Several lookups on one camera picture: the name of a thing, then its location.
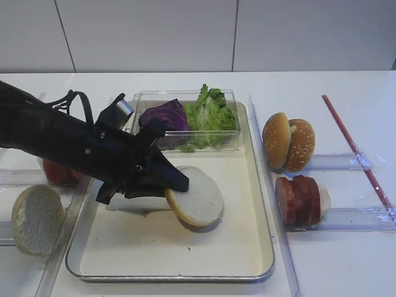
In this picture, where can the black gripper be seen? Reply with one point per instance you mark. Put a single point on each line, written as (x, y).
(115, 157)

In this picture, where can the bun bottom slice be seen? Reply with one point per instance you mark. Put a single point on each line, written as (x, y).
(203, 203)

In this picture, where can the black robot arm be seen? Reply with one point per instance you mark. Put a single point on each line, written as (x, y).
(65, 132)

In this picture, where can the green lettuce leaves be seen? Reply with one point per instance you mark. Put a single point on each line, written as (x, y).
(210, 115)

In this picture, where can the left red meat patty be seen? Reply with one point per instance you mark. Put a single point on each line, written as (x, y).
(286, 200)

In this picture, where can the red meat patty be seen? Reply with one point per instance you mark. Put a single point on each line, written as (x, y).
(302, 197)
(315, 210)
(286, 200)

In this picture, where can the middle red meat patty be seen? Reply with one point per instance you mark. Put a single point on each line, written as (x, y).
(302, 197)

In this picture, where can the right red meat patty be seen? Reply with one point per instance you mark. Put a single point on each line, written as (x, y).
(315, 210)

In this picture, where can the white cheese slice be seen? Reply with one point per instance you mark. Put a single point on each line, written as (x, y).
(325, 200)

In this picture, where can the metal baking tray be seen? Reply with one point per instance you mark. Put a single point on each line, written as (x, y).
(142, 240)

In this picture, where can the purple cabbage piece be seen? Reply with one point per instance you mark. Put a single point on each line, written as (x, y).
(173, 116)

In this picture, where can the clear plastic container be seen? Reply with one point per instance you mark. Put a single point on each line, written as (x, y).
(149, 99)

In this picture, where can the pale rear bun bottom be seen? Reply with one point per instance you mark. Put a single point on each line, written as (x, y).
(36, 218)

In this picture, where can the left sesame bun top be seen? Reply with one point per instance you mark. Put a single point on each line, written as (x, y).
(276, 137)

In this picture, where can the sesame bun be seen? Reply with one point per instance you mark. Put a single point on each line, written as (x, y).
(302, 145)
(276, 137)

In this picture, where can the clear upper left crossbar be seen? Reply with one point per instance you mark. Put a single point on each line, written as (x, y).
(22, 177)

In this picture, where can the clear crossbar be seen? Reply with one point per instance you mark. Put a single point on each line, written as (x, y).
(6, 234)
(22, 177)
(351, 219)
(339, 162)

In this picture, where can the right sesame bun top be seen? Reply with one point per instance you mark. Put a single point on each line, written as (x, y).
(302, 145)

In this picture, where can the clear lower left crossbar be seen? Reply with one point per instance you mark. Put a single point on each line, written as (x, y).
(6, 234)

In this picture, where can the clear upper right crossbar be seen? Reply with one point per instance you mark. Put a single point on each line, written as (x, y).
(339, 162)

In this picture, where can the clear lower right crossbar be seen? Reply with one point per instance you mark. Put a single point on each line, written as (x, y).
(351, 219)

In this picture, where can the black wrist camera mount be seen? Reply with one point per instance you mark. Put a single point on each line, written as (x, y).
(116, 114)

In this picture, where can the clear rail left of tray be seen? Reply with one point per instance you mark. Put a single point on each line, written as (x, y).
(74, 199)

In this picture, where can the clear rail of tray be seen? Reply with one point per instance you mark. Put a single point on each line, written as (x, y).
(279, 238)
(74, 199)

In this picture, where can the clear rail right of tray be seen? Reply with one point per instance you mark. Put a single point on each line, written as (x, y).
(279, 238)

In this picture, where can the red plastic rail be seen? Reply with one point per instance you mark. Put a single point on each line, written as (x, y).
(361, 160)

